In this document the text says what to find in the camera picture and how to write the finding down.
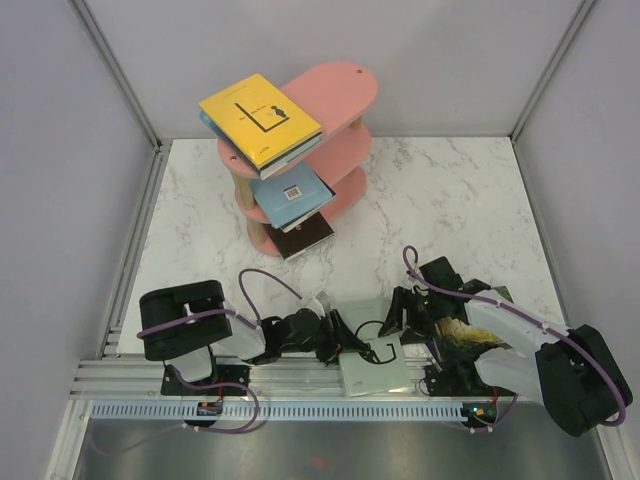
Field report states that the light blue thin book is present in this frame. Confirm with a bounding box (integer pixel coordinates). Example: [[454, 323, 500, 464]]
[[249, 162, 335, 232]]

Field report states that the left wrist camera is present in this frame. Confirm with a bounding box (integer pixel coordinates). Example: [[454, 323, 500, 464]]
[[306, 290, 331, 317]]

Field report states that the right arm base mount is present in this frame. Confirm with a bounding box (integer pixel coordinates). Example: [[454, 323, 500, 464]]
[[417, 363, 514, 430]]

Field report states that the dark Wuthering Heights book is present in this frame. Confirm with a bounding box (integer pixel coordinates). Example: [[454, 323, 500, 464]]
[[280, 201, 335, 233]]

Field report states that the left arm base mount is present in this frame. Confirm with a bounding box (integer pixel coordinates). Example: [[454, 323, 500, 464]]
[[161, 364, 250, 417]]

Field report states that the black Moon and Sixpence book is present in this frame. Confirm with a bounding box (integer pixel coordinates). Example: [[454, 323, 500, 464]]
[[265, 215, 334, 260]]

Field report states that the aluminium frame post left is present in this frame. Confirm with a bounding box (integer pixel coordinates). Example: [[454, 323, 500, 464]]
[[68, 0, 162, 150]]

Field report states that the aluminium frame post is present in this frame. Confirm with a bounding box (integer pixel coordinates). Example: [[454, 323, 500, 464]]
[[509, 0, 599, 145], [68, 0, 162, 150]]

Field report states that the blue 20000 Leagues book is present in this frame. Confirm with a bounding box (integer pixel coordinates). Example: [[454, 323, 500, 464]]
[[199, 111, 322, 180]]

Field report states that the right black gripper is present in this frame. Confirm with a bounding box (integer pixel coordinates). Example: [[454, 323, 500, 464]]
[[378, 286, 444, 347]]

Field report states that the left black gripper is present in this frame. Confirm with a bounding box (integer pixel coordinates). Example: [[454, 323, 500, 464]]
[[282, 308, 370, 367]]

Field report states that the yellow Little Prince book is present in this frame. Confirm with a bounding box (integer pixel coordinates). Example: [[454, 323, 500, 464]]
[[199, 74, 322, 167]]

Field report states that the aluminium rail base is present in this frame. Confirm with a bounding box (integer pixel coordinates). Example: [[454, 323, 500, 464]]
[[70, 355, 345, 399]]

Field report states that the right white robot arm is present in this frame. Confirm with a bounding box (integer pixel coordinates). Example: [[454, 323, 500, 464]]
[[378, 247, 633, 437]]

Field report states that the white slotted cable duct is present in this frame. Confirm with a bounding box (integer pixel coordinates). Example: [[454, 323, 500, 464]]
[[91, 400, 495, 422]]

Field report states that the green fantasy cover book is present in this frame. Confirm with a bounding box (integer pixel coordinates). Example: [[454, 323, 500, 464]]
[[426, 291, 507, 370]]

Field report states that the aluminium frame post right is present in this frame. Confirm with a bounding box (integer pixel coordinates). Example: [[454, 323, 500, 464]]
[[509, 0, 599, 145]]

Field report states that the pink three-tier shelf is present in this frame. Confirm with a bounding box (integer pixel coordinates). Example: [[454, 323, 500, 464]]
[[217, 61, 378, 256]]

